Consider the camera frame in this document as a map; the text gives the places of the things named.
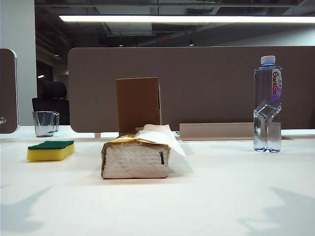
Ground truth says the gold tissue pack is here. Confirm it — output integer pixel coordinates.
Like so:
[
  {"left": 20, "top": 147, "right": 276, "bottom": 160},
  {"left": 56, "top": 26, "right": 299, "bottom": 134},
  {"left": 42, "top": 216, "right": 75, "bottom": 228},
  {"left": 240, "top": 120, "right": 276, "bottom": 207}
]
[{"left": 100, "top": 132, "right": 170, "bottom": 179}]

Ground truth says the black office chair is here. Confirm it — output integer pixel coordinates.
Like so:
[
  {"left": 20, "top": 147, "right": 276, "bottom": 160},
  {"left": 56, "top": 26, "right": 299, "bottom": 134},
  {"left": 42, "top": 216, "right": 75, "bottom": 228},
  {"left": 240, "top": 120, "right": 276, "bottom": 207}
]
[{"left": 31, "top": 78, "right": 71, "bottom": 126}]

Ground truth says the brown cardboard box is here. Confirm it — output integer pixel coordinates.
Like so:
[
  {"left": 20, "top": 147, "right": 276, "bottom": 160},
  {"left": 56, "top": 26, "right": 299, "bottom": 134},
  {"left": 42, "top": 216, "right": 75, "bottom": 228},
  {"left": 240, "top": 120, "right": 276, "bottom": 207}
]
[{"left": 115, "top": 77, "right": 163, "bottom": 135}]

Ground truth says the long ceiling light strip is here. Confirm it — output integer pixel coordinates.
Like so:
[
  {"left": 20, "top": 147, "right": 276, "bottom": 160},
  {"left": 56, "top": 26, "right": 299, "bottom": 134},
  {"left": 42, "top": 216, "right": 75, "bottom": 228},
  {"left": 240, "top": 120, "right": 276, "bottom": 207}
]
[{"left": 58, "top": 14, "right": 315, "bottom": 24}]

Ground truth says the white tissue sheet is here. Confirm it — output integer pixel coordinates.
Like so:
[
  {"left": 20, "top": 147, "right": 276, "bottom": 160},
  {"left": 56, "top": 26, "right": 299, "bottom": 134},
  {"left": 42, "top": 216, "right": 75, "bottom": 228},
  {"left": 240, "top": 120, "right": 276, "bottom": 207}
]
[{"left": 134, "top": 123, "right": 194, "bottom": 175}]

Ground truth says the beige metal cable tray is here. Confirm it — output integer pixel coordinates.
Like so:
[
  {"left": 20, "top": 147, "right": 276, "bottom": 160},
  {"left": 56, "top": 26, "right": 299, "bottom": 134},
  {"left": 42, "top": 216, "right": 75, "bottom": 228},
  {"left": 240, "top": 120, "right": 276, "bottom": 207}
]
[{"left": 179, "top": 122, "right": 255, "bottom": 141}]

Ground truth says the clear glass mug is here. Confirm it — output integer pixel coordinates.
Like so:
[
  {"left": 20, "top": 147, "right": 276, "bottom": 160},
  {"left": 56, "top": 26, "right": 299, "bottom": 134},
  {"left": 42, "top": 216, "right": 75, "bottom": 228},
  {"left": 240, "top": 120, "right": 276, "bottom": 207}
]
[{"left": 32, "top": 111, "right": 61, "bottom": 138}]

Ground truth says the yellow sponge with green scourer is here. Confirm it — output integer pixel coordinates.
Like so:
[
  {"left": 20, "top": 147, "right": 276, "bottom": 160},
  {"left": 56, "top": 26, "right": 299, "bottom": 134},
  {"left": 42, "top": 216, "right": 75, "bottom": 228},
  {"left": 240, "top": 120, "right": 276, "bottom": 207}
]
[{"left": 27, "top": 140, "right": 75, "bottom": 162}]

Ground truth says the brown fabric desk partition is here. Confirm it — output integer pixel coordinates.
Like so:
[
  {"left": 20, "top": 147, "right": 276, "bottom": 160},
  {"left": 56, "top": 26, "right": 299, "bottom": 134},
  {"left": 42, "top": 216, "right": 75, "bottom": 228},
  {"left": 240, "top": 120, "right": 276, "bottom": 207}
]
[
  {"left": 0, "top": 48, "right": 20, "bottom": 135},
  {"left": 67, "top": 46, "right": 315, "bottom": 135}
]

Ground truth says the clear plastic water bottle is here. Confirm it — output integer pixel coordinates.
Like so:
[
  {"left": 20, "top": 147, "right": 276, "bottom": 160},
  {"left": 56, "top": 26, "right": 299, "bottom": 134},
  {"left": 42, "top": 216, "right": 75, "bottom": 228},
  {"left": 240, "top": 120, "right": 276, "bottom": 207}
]
[{"left": 253, "top": 55, "right": 283, "bottom": 153}]

